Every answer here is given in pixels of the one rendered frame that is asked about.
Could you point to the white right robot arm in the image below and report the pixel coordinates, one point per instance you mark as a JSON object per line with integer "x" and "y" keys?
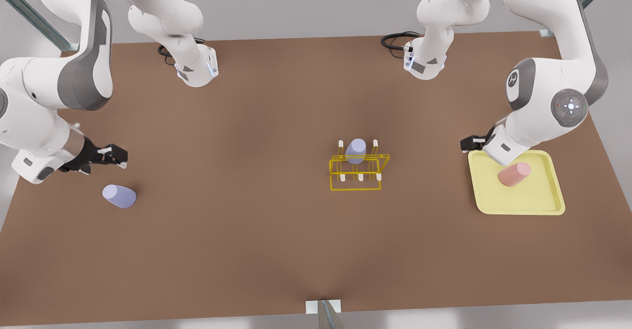
{"x": 84, "y": 72}

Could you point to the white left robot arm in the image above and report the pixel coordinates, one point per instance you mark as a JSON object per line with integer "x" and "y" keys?
{"x": 548, "y": 87}

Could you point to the lavender cup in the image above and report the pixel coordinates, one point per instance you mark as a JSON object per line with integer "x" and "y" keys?
{"x": 356, "y": 152}
{"x": 119, "y": 196}

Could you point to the pink cup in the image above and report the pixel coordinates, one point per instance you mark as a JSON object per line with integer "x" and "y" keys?
{"x": 513, "y": 174}

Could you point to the yellow tray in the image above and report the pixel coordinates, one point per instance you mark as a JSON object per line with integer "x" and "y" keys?
{"x": 528, "y": 198}

